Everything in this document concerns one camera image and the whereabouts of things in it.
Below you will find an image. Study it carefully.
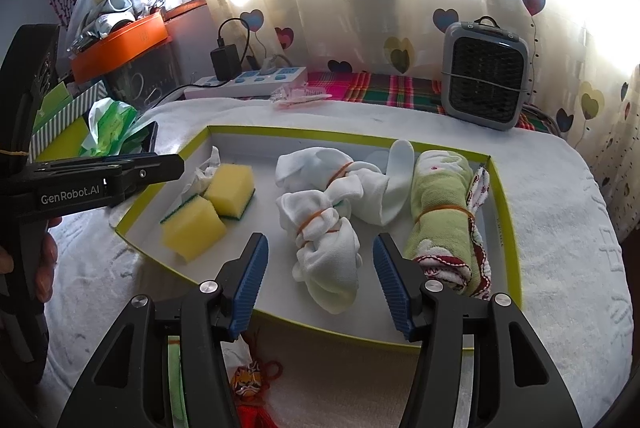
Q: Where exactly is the plaid cloth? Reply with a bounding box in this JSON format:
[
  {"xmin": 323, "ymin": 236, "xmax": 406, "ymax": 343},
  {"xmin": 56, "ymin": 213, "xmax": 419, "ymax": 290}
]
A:
[{"xmin": 240, "ymin": 71, "xmax": 551, "ymax": 129}]

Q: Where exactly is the black charging cable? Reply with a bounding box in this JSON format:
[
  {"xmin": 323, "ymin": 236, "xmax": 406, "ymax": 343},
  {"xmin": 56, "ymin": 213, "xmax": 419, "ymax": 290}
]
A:
[{"xmin": 131, "ymin": 83, "xmax": 201, "ymax": 113}]

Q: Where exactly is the pile of plastic bags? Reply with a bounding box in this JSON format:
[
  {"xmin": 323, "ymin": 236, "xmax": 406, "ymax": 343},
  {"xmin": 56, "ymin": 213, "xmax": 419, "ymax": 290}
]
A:
[{"xmin": 65, "ymin": 0, "xmax": 166, "ymax": 54}]

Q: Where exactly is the small white wrapper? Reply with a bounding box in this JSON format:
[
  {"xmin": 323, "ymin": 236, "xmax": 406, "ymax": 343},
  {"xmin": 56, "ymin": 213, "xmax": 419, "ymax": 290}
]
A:
[{"xmin": 186, "ymin": 146, "xmax": 222, "ymax": 198}]

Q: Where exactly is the lime green shallow box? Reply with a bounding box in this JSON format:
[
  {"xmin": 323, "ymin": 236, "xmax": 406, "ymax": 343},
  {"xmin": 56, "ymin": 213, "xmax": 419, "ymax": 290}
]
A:
[{"xmin": 114, "ymin": 124, "xmax": 523, "ymax": 351}]

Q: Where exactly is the grey portable heater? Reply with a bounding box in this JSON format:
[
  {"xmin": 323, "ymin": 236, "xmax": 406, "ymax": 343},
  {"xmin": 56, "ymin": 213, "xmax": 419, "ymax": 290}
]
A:
[{"xmin": 440, "ymin": 16, "xmax": 531, "ymax": 131}]

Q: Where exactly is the green plastic bag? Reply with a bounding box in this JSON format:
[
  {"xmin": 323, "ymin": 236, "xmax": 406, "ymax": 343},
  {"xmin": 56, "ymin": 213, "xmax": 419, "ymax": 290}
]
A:
[{"xmin": 80, "ymin": 97, "xmax": 151, "ymax": 156}]

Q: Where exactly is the yellow green-backed sponge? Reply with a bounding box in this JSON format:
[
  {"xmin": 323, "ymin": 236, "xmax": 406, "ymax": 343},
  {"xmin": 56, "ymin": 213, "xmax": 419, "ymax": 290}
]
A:
[
  {"xmin": 160, "ymin": 195, "xmax": 228, "ymax": 263},
  {"xmin": 204, "ymin": 163, "xmax": 256, "ymax": 221}
]

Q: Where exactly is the red tassel knot ornament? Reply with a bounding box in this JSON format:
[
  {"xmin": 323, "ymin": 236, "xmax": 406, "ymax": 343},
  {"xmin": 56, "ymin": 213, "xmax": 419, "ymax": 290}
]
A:
[{"xmin": 227, "ymin": 330, "xmax": 286, "ymax": 428}]

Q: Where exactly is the green towel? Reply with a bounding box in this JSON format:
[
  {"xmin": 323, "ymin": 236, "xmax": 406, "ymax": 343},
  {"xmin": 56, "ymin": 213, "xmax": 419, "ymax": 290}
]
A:
[{"xmin": 402, "ymin": 149, "xmax": 493, "ymax": 300}]

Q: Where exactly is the clear plastic packet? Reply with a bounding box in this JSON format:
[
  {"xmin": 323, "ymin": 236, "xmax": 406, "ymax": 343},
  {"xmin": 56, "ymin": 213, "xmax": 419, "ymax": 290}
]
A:
[{"xmin": 270, "ymin": 86, "xmax": 333, "ymax": 110}]

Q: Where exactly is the white sock bundle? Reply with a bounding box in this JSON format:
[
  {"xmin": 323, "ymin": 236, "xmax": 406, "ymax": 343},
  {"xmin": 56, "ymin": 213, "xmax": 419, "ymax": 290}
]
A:
[
  {"xmin": 275, "ymin": 139, "xmax": 416, "ymax": 225},
  {"xmin": 277, "ymin": 191, "xmax": 362, "ymax": 315}
]

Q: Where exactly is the orange tray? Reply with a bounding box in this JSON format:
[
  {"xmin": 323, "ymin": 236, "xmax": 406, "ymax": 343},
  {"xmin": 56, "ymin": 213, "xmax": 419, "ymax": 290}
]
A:
[{"xmin": 70, "ymin": 12, "xmax": 173, "ymax": 84}]

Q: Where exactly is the black smartphone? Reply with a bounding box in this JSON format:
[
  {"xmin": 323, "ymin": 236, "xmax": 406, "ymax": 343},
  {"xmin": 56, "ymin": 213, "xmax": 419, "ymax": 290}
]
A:
[{"xmin": 120, "ymin": 121, "xmax": 160, "ymax": 155}]

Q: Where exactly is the person's left hand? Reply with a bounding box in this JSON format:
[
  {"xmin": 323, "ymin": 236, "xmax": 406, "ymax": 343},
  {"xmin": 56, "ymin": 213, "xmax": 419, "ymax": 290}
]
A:
[{"xmin": 32, "ymin": 215, "xmax": 63, "ymax": 304}]

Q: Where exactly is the black charger adapter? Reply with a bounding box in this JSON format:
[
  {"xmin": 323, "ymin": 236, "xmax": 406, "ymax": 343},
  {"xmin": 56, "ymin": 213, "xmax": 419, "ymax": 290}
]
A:
[{"xmin": 210, "ymin": 17, "xmax": 261, "ymax": 82}]

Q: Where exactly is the white power strip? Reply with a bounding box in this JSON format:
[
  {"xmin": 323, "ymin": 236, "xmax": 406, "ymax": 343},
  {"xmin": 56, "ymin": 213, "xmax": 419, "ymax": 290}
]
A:
[{"xmin": 184, "ymin": 53, "xmax": 308, "ymax": 100}]

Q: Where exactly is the dark glass case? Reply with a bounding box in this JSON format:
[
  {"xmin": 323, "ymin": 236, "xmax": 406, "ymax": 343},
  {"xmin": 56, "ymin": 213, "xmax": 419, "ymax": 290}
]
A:
[{"xmin": 107, "ymin": 41, "xmax": 178, "ymax": 111}]

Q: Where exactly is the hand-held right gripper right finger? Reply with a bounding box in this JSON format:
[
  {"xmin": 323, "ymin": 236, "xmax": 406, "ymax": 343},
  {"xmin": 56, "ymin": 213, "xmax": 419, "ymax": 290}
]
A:
[{"xmin": 372, "ymin": 232, "xmax": 583, "ymax": 428}]

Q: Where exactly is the lime striped gift box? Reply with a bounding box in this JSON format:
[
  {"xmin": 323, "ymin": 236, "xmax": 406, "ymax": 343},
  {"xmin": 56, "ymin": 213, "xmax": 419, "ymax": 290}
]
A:
[{"xmin": 27, "ymin": 81, "xmax": 108, "ymax": 164}]

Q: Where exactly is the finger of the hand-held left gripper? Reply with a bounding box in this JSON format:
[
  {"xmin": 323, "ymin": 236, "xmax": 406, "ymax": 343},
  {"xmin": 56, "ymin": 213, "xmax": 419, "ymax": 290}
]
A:
[{"xmin": 31, "ymin": 153, "xmax": 186, "ymax": 200}]

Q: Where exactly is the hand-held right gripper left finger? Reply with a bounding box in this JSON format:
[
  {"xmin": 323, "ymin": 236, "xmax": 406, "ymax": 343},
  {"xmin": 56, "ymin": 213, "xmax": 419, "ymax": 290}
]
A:
[{"xmin": 57, "ymin": 232, "xmax": 270, "ymax": 428}]

